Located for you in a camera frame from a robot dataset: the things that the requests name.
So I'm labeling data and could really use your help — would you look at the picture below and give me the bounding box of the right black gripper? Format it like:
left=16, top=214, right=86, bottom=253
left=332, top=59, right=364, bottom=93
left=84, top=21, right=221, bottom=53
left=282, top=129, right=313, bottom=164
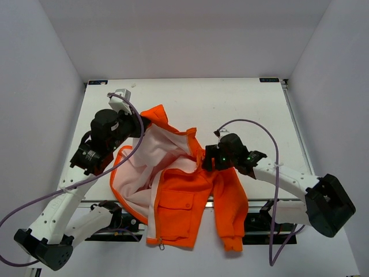
left=202, top=144, right=237, bottom=171

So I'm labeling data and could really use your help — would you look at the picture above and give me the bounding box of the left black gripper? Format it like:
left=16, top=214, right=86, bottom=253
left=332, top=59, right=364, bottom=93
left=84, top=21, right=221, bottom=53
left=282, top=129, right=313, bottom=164
left=108, top=106, right=150, bottom=151

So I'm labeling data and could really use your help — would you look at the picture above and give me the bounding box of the orange zip-up jacket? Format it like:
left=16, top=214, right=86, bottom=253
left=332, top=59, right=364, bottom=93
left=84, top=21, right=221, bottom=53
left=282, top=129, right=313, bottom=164
left=110, top=105, right=248, bottom=252

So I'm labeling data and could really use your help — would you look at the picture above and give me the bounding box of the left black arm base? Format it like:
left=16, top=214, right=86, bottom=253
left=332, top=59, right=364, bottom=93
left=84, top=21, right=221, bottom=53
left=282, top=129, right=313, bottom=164
left=86, top=213, right=146, bottom=242

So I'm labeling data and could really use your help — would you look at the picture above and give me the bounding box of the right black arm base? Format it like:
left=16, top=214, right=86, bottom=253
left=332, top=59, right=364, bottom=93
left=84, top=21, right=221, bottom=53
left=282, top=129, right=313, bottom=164
left=242, top=213, right=293, bottom=245

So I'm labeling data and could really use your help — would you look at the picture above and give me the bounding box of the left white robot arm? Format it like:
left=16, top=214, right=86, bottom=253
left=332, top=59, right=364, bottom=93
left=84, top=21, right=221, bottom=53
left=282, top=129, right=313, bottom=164
left=14, top=109, right=151, bottom=271

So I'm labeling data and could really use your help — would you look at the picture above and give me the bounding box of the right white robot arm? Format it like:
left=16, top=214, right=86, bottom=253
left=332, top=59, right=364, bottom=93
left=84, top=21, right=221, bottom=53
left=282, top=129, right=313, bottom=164
left=202, top=133, right=356, bottom=238

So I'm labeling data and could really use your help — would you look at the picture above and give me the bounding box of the left blue table label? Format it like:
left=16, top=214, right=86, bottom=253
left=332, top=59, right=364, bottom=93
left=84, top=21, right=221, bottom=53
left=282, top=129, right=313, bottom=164
left=88, top=80, right=108, bottom=85

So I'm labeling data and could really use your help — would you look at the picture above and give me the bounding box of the blue table label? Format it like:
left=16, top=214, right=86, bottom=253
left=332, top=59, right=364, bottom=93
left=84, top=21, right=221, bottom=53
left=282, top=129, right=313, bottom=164
left=259, top=77, right=280, bottom=83
left=88, top=80, right=108, bottom=85

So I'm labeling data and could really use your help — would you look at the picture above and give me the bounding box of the right blue table label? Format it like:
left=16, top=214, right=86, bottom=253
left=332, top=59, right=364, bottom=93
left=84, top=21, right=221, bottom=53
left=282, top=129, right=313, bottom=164
left=259, top=77, right=280, bottom=83

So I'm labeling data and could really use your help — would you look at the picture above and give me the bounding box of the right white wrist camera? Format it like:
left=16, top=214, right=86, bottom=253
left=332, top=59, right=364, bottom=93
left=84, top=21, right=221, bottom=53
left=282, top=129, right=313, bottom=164
left=214, top=128, right=230, bottom=142

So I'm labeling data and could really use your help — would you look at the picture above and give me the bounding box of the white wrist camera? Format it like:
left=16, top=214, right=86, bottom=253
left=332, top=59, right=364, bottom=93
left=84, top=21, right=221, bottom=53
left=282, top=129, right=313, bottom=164
left=107, top=89, right=132, bottom=115
left=214, top=128, right=230, bottom=142

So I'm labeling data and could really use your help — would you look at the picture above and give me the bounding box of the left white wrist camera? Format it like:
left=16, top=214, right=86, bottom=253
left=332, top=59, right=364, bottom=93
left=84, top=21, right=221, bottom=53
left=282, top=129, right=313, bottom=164
left=107, top=89, right=132, bottom=115

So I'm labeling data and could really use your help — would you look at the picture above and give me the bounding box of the aluminium table front rail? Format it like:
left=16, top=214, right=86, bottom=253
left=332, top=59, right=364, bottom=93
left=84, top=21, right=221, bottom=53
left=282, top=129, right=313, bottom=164
left=77, top=199, right=298, bottom=211

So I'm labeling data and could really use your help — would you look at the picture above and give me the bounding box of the aluminium table rail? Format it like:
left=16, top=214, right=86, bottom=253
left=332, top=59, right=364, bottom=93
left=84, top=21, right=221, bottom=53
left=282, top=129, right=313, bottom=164
left=280, top=79, right=315, bottom=174
left=77, top=199, right=298, bottom=211

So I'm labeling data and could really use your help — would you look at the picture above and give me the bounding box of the aluminium table right rail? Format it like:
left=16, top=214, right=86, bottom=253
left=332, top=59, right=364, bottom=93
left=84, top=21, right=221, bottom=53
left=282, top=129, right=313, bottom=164
left=280, top=79, right=315, bottom=174

